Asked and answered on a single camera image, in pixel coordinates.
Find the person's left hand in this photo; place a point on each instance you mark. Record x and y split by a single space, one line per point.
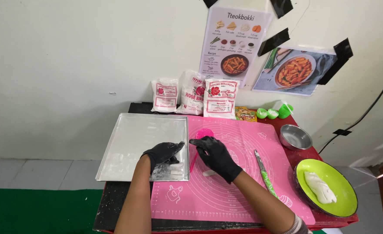
160 152

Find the person's right hand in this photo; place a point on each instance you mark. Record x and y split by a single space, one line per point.
217 157

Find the small white dough piece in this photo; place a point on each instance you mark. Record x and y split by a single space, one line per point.
208 173

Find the white rice cake piece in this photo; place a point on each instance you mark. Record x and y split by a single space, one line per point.
177 170
177 165
177 175

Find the silver metal baking tray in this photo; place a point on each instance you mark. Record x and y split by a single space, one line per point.
136 143

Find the pink plastic measuring spoon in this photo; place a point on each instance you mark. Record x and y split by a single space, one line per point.
205 132

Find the pink silicone baking mat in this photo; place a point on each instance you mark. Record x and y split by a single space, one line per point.
243 146

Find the yellow seasoning packet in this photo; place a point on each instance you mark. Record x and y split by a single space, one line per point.
246 114

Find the small white flour bag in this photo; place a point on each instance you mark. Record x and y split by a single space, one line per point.
164 96

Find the large white flour bag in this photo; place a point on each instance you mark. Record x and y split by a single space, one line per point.
220 99

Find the black table cover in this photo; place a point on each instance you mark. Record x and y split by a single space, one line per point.
123 201

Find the small green plastic cup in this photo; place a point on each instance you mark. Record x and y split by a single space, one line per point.
261 113
272 114

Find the crumpled white flour bag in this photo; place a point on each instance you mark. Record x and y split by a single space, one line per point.
191 94

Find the small steel bowl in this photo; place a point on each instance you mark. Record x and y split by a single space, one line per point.
295 138

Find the stack of green plastic cups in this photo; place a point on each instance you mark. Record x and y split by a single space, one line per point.
285 110

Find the red table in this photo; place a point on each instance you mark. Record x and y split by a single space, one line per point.
303 156

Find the striped knit sleeve cuff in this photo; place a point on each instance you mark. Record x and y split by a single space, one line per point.
298 226

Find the white dough lump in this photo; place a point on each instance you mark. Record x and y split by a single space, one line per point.
320 188

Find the food photo print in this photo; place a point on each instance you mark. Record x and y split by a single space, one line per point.
292 71

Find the recipe poster sheet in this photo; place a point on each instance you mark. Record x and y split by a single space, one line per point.
235 42

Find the green bowl with black outside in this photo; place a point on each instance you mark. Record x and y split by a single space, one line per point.
338 182

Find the small black tape piece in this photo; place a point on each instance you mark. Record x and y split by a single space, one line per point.
342 132

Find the black tape strip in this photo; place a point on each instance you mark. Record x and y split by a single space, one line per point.
338 61
282 7
273 41
209 2

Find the green floor carpet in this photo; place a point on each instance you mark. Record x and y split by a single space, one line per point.
38 211

